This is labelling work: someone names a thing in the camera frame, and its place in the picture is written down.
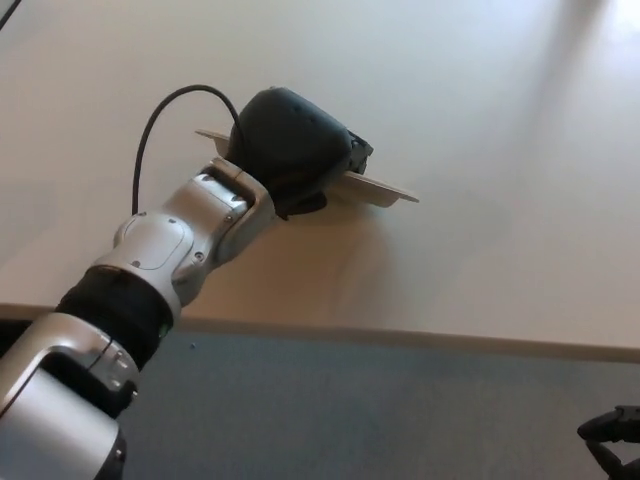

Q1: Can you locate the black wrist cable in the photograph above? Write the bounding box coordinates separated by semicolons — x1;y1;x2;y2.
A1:
130;84;247;217

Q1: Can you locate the robot black right hand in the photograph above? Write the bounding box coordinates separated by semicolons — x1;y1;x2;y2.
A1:
576;405;640;480

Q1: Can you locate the robot black left hand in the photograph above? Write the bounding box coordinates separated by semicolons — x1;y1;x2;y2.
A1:
226;86;376;222

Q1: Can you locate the beige round paper plate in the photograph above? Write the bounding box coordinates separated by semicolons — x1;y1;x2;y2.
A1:
194;128;420;208

